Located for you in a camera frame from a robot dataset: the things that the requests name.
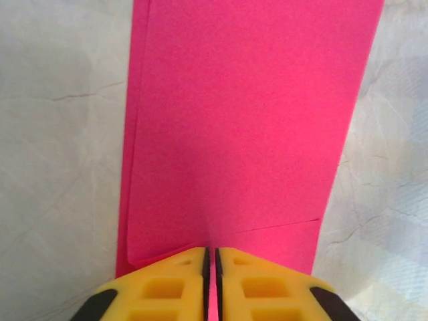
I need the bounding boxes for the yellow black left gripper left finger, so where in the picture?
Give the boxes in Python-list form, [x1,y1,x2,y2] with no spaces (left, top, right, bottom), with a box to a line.
[68,246,211,321]

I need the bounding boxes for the pink paper sheet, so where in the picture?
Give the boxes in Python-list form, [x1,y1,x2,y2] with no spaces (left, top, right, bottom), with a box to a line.
[112,0,385,321]

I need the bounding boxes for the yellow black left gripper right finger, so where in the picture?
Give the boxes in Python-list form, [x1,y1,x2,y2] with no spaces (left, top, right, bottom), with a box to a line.
[215,246,358,321]

